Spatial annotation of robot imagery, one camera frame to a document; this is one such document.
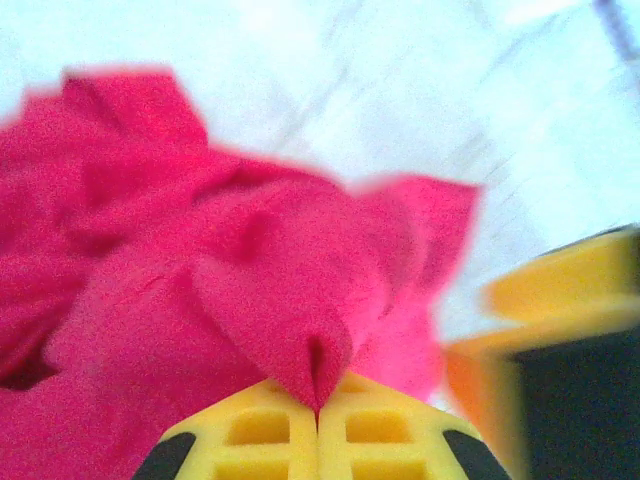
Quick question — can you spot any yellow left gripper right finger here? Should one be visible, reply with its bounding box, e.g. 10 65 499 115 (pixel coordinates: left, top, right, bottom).
317 372 512 480

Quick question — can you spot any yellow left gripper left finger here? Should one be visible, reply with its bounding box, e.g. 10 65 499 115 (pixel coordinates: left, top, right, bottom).
131 377 320 480

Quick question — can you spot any red t-shirt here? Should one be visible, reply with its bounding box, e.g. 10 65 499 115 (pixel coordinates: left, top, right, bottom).
0 62 484 480

